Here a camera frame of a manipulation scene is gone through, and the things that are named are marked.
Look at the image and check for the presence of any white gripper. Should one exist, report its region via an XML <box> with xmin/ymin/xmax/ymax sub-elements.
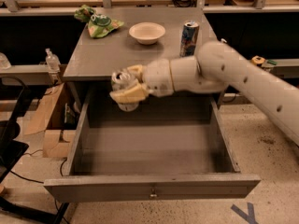
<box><xmin>110</xmin><ymin>59</ymin><xmax>174</xmax><ymax>104</ymax></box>

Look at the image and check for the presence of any white green 7up can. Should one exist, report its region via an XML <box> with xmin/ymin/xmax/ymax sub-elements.
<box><xmin>111</xmin><ymin>69</ymin><xmax>139</xmax><ymax>112</ymax></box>

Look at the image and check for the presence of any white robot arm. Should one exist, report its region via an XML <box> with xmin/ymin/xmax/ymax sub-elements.
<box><xmin>110</xmin><ymin>41</ymin><xmax>299</xmax><ymax>145</ymax></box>

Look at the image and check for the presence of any grey cabinet counter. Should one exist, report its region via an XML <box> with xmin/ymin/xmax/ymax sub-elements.
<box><xmin>63</xmin><ymin>7</ymin><xmax>236</xmax><ymax>110</ymax></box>

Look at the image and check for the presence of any blue tall drink can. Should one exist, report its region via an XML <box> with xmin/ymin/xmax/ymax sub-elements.
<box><xmin>179</xmin><ymin>21</ymin><xmax>199</xmax><ymax>57</ymax></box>

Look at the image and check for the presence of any grey open top drawer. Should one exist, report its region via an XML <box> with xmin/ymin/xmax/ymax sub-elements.
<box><xmin>44</xmin><ymin>96</ymin><xmax>261</xmax><ymax>203</ymax></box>

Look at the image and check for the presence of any metal drawer pull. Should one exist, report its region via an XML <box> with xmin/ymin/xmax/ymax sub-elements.
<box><xmin>149</xmin><ymin>188</ymin><xmax>158</xmax><ymax>199</ymax></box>

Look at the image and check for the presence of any white paper bowl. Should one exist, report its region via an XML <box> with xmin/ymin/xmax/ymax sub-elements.
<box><xmin>129</xmin><ymin>22</ymin><xmax>165</xmax><ymax>45</ymax></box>

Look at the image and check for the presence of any green chip bag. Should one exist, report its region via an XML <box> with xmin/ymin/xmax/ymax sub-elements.
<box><xmin>74</xmin><ymin>5</ymin><xmax>124</xmax><ymax>38</ymax></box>

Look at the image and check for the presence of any clear plastic bottle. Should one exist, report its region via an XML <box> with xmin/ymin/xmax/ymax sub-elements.
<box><xmin>45</xmin><ymin>49</ymin><xmax>61</xmax><ymax>72</ymax></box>

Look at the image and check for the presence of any cardboard box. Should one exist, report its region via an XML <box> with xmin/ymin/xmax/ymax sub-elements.
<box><xmin>24</xmin><ymin>83</ymin><xmax>77</xmax><ymax>158</ymax></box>

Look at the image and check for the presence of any black chair base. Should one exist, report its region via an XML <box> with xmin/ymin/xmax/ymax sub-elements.
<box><xmin>0</xmin><ymin>77</ymin><xmax>68</xmax><ymax>224</ymax></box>

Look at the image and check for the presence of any black floor cable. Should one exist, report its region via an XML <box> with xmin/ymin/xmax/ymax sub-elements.
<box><xmin>10</xmin><ymin>148</ymin><xmax>68</xmax><ymax>185</ymax></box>

